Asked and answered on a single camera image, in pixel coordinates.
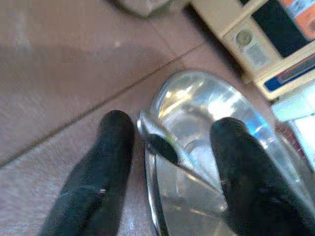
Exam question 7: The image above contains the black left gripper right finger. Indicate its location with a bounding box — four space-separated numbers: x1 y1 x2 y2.
210 117 315 236

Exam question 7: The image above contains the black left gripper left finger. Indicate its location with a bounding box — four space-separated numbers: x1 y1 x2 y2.
36 110 135 236

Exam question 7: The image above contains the stainless steel bowl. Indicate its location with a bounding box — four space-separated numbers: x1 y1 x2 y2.
136 68 315 236

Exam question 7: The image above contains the beige water ioniser appliance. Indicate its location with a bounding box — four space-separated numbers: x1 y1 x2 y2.
188 0 315 100

